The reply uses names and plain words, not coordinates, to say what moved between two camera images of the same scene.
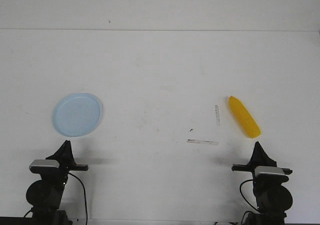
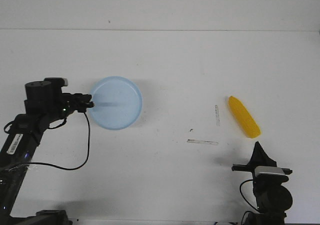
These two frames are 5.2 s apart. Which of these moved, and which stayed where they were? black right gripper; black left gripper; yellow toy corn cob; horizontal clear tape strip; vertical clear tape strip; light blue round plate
Moved: black left gripper; light blue round plate
Stayed: black right gripper; horizontal clear tape strip; vertical clear tape strip; yellow toy corn cob
